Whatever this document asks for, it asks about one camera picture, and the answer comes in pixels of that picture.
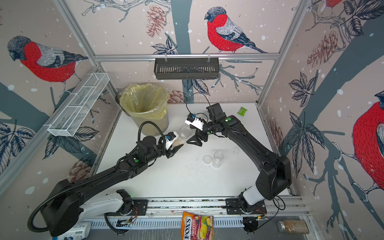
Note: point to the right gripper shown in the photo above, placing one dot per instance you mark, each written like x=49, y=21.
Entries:
x=201, y=133

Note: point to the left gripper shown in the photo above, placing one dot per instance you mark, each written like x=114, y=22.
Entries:
x=171, y=153

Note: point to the clear jar lid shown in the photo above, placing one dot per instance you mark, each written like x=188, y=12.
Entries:
x=207, y=159

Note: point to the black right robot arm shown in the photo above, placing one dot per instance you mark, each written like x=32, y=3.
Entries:
x=274, y=171

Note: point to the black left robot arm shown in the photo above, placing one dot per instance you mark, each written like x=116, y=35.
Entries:
x=66, y=202

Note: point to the green snack packet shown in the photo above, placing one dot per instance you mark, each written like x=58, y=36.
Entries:
x=242, y=111

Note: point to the bin with yellow bag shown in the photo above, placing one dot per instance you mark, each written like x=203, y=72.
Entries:
x=147, y=102

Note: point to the black hanging basket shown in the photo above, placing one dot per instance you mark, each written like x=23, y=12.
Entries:
x=187, y=69

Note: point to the Fox's candy bag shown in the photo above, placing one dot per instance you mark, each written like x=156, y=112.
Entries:
x=197, y=227

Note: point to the white blue-lid container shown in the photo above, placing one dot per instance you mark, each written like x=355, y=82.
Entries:
x=79, y=231

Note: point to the grain-filled jar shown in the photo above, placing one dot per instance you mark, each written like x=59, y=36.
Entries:
x=293, y=227

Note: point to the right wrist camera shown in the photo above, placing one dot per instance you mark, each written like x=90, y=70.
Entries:
x=204, y=121

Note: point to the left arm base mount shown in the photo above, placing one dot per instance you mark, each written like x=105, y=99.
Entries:
x=127, y=206

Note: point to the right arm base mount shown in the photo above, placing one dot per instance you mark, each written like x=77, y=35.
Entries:
x=236, y=206

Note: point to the white wire shelf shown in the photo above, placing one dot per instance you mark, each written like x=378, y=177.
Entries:
x=81, y=102

